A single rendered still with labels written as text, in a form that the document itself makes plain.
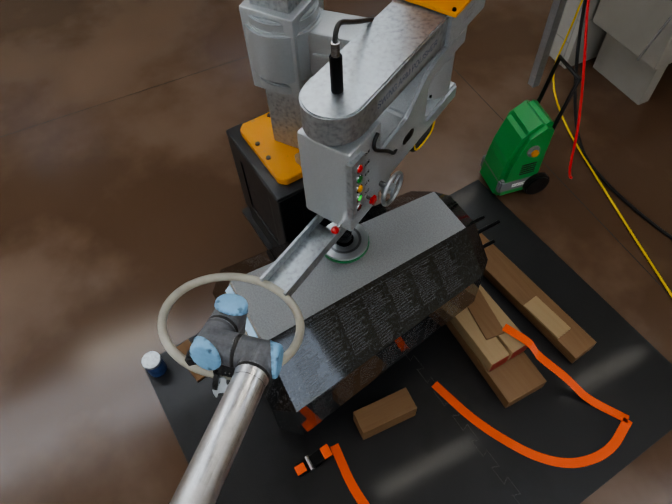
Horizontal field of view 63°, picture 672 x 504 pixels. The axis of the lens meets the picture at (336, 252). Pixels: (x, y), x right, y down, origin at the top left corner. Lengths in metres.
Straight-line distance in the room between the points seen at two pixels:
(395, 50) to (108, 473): 2.40
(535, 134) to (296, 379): 2.02
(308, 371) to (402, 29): 1.37
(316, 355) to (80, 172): 2.55
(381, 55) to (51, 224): 2.77
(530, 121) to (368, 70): 1.78
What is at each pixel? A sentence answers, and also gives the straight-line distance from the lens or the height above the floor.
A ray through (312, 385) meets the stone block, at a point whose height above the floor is 0.64.
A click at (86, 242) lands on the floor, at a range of 3.91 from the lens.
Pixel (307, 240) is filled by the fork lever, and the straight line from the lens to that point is 2.18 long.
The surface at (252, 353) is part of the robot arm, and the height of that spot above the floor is 1.59.
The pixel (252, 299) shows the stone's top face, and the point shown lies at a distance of 2.36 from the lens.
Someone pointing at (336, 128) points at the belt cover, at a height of 1.66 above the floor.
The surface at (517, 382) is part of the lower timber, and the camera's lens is 3.05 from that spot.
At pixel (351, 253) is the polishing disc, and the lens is 2.37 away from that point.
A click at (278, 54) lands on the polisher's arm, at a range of 2.47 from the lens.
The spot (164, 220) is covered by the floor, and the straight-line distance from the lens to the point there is 3.81.
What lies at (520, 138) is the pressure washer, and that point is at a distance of 3.50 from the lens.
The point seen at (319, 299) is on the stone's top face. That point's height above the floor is 0.83.
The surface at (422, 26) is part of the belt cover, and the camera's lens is 2.08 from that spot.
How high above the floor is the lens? 2.86
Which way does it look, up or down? 56 degrees down
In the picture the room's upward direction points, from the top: 4 degrees counter-clockwise
